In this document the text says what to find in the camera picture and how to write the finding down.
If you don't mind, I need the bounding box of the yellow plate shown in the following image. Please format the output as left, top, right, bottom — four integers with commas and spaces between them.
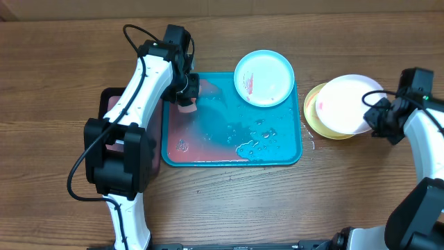
303, 83, 353, 140

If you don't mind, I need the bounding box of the teal serving tray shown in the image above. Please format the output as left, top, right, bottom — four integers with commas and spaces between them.
162, 72, 302, 167

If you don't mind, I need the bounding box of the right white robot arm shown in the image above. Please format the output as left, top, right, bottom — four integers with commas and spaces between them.
323, 97, 443, 250

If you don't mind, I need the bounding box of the dark rectangular sponge tray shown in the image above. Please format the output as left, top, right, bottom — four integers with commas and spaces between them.
98, 87, 164, 178

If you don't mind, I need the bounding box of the light blue plate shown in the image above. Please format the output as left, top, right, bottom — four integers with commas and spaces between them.
234, 50, 296, 108

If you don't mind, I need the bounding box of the pink sponge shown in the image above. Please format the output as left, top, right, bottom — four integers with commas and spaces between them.
178, 98, 197, 113

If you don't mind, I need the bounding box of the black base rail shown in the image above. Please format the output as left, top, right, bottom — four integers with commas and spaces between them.
147, 236, 347, 250

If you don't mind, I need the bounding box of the white plate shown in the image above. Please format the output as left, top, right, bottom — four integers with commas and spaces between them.
315, 74, 387, 135

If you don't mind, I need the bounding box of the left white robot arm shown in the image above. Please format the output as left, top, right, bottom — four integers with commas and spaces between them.
79, 37, 199, 249

